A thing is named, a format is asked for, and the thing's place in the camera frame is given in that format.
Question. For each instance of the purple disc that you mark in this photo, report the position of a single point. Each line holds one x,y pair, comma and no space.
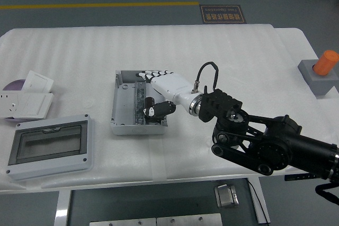
14,85

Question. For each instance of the black cylindrical battery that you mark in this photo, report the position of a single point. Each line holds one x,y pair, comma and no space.
149,103

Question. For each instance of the open grey junction box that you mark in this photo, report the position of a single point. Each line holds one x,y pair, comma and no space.
132,103

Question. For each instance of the white table leg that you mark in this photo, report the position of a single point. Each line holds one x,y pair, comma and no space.
63,207
260,199

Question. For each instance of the grey enclosure with tinted window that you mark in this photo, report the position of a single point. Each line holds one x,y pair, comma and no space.
50,146

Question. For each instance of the white switch panel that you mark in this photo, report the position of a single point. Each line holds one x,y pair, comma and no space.
37,81
35,105

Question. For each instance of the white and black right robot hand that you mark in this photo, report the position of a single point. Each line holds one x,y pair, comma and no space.
167,89

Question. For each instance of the white wall socket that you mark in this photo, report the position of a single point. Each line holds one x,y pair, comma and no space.
9,103

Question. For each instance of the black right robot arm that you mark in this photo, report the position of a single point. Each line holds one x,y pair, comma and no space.
259,136

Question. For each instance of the grey block holder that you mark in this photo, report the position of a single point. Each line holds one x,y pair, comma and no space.
319,81

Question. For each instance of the silver metal floor plate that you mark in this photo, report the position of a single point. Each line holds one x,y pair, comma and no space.
122,221
189,219

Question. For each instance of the orange cylinder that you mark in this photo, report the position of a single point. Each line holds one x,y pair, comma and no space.
325,62

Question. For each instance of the white foam mat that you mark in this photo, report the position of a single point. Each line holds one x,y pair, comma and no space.
148,51

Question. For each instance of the black floor sign orange text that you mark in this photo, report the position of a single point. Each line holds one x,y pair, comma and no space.
222,13

